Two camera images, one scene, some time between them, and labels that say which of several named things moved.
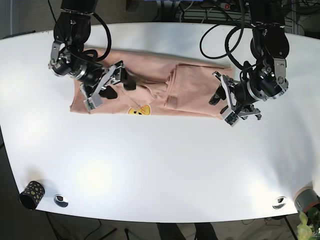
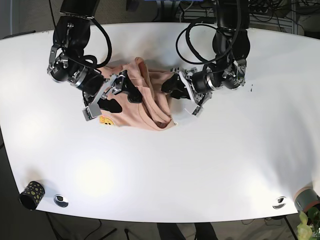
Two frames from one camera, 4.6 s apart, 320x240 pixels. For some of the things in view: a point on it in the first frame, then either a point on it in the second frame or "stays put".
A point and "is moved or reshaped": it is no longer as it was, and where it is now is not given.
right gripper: x=268 y=82 → x=200 y=84
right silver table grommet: x=279 y=202 stays put
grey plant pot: x=305 y=197 stays put
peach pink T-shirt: x=164 y=86 is moved or reshaped
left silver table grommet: x=60 y=200 stays put
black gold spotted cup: x=32 y=194 stays put
